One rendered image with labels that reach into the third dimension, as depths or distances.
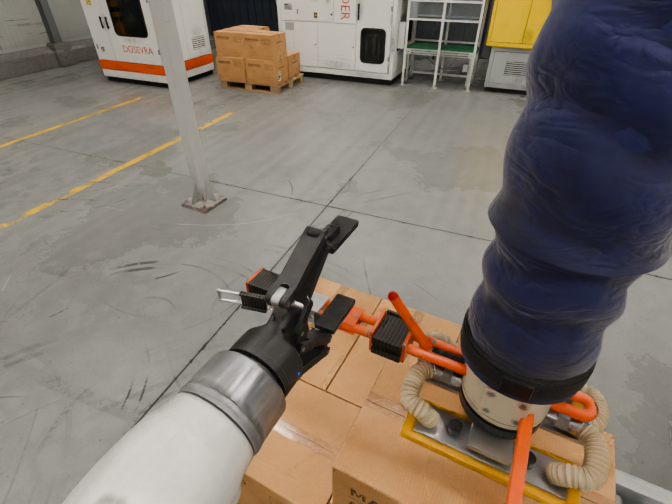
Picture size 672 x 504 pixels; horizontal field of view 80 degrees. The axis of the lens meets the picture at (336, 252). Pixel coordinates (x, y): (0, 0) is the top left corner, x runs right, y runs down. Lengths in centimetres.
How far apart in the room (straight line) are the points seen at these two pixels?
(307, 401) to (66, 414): 143
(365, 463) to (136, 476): 79
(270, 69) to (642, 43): 711
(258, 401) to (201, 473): 7
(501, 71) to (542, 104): 745
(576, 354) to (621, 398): 205
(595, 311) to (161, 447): 55
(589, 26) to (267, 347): 44
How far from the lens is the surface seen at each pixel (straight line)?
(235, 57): 786
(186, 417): 36
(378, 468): 108
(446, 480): 109
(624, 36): 50
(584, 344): 71
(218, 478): 35
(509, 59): 796
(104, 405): 258
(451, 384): 98
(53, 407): 271
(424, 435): 93
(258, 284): 103
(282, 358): 40
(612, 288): 65
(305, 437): 157
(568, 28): 52
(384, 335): 90
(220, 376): 38
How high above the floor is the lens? 192
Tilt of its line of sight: 37 degrees down
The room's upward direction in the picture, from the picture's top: straight up
